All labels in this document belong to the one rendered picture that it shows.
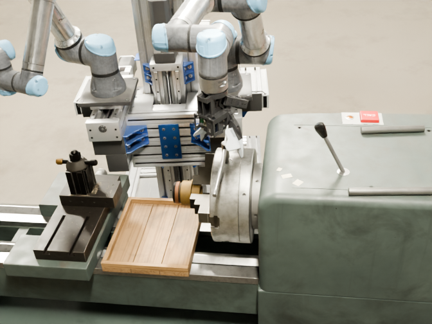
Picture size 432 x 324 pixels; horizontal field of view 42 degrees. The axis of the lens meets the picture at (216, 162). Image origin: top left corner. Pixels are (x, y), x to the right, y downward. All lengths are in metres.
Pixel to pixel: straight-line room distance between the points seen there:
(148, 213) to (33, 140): 2.48
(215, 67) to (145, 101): 1.10
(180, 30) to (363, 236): 0.78
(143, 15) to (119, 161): 0.62
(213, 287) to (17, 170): 2.53
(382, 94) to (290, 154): 3.10
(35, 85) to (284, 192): 0.95
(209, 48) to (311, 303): 0.91
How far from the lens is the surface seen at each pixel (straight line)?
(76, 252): 1.92
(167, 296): 2.01
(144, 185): 3.41
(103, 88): 2.35
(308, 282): 1.80
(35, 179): 4.05
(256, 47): 2.14
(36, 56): 2.06
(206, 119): 1.47
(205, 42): 1.39
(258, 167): 1.80
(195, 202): 1.80
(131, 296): 2.06
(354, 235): 1.67
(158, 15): 2.30
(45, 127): 4.64
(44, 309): 2.38
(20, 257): 2.04
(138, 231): 2.06
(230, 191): 1.71
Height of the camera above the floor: 2.24
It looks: 35 degrees down
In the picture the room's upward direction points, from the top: 4 degrees counter-clockwise
